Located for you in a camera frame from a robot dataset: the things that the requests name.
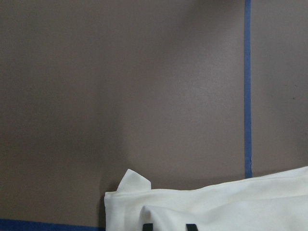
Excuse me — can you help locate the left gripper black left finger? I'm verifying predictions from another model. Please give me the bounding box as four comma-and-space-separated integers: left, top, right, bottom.
142, 223, 154, 231

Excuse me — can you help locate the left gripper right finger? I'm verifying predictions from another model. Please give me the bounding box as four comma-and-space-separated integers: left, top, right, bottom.
186, 224, 198, 231

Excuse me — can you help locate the cream long-sleeve printed shirt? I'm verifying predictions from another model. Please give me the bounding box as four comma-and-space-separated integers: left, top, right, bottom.
104, 167, 308, 231

